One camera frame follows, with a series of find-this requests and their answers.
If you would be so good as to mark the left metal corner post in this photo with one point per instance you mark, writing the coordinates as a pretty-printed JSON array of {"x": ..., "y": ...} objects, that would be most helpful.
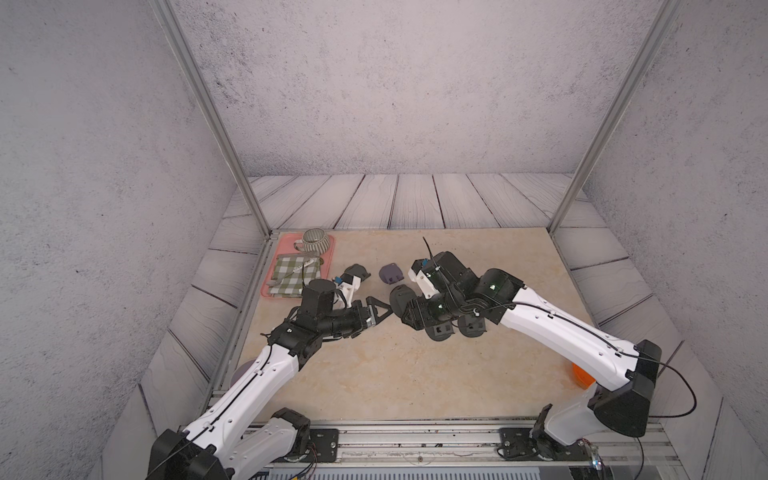
[{"x": 169, "y": 22}]

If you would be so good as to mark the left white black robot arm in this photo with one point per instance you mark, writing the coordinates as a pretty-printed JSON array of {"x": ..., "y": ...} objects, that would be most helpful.
[{"x": 218, "y": 445}]

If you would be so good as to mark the striped ceramic cup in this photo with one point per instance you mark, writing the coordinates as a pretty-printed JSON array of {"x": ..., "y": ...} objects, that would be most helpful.
[{"x": 315, "y": 241}]

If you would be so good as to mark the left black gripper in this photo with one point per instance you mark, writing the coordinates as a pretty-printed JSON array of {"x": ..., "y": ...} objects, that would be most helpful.
[{"x": 359, "y": 323}]

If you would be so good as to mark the purple bowl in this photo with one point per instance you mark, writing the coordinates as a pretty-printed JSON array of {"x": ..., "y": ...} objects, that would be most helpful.
[{"x": 241, "y": 371}]

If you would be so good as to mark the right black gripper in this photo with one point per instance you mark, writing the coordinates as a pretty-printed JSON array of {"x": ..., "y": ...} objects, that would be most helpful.
[{"x": 418, "y": 315}]

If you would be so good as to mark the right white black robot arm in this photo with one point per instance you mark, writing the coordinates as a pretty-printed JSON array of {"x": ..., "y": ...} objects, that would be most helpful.
[{"x": 624, "y": 374}]

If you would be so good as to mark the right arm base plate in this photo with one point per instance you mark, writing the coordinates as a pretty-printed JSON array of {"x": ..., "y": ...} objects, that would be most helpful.
[{"x": 517, "y": 444}]

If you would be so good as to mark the pink plastic tray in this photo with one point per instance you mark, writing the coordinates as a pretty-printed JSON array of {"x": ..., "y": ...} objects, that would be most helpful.
[{"x": 285, "y": 246}]

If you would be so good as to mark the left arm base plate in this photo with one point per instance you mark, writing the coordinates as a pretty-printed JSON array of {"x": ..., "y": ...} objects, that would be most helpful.
[{"x": 322, "y": 447}]

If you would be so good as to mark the right metal corner post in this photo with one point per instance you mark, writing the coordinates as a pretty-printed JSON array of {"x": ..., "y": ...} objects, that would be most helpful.
[{"x": 635, "y": 73}]

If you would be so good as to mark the metal corner post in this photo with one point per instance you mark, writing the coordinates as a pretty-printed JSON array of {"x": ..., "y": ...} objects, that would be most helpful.
[
  {"x": 635, "y": 73},
  {"x": 169, "y": 22}
]

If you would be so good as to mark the aluminium rail frame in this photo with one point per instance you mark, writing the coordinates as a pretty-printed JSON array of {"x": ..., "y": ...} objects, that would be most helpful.
[{"x": 467, "y": 449}]

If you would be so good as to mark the green checkered cloth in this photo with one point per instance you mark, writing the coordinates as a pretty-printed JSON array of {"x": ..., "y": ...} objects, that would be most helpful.
[{"x": 291, "y": 273}]

